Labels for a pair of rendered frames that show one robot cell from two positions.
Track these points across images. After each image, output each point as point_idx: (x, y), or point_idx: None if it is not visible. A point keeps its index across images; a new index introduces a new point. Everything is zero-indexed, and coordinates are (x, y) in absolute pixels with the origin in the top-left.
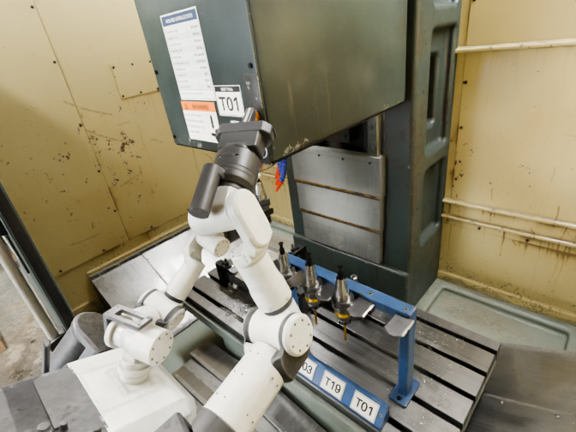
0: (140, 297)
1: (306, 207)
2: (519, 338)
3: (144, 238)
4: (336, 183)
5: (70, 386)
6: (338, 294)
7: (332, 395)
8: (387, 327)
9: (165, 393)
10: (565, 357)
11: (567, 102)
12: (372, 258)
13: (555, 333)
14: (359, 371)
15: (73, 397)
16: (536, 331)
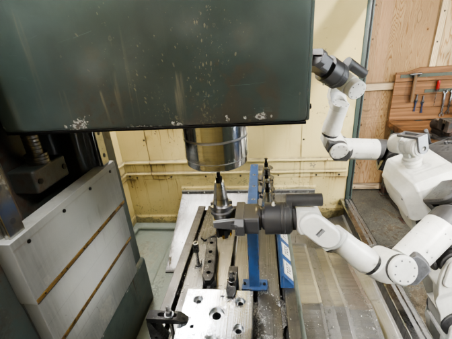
0: (411, 259)
1: (66, 325)
2: (146, 245)
3: None
4: (92, 229)
5: (450, 157)
6: (270, 175)
7: None
8: (270, 168)
9: (396, 159)
10: (185, 202)
11: None
12: (133, 273)
13: (138, 235)
14: (260, 238)
15: (446, 153)
16: (138, 241)
